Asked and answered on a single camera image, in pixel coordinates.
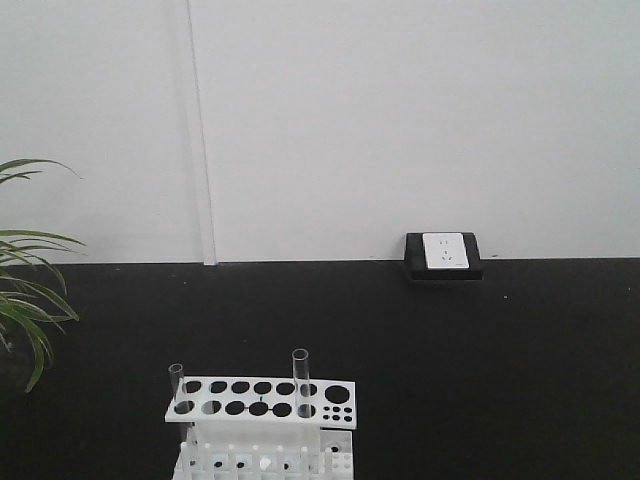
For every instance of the black and white wall socket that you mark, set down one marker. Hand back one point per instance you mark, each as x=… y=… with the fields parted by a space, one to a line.
x=442 y=257

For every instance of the tall clear test tube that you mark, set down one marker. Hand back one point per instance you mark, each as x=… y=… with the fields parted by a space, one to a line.
x=301 y=377

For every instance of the white wall cable duct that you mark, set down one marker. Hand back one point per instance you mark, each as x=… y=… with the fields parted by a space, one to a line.
x=199 y=152

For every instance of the white test tube rack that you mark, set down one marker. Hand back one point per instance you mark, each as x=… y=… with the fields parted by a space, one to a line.
x=263 y=428

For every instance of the short clear test tube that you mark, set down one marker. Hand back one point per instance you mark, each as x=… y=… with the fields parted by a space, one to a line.
x=176 y=377

